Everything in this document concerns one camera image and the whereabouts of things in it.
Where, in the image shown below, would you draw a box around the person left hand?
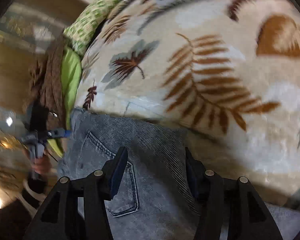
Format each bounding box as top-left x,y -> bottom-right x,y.
31,154 -> 52,176

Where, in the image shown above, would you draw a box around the leaf pattern beige blanket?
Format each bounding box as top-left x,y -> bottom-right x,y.
75,0 -> 300,206

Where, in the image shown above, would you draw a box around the lime green sheet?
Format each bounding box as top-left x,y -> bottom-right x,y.
46,45 -> 83,158

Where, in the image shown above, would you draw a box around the green patterned pillow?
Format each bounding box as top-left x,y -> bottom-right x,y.
63,0 -> 122,56

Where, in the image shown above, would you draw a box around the grey denim pants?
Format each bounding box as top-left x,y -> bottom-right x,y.
57,107 -> 300,240

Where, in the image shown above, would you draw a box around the brown patterned cloth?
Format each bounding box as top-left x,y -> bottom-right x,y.
23,35 -> 66,131

